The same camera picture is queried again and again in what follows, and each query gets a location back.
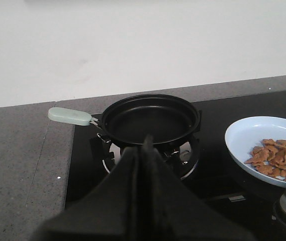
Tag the left gas burner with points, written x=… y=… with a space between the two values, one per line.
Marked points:
x=183 y=158

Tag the brown meat slices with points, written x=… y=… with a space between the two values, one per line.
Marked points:
x=269 y=158

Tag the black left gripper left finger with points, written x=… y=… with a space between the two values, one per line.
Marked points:
x=109 y=212

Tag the black frying pan mint handle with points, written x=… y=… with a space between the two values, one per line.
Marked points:
x=81 y=118

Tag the light blue plate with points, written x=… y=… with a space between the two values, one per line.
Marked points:
x=244 y=134

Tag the black glass cooktop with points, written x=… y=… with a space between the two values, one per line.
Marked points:
x=216 y=179

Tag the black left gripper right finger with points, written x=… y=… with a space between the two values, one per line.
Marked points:
x=177 y=213

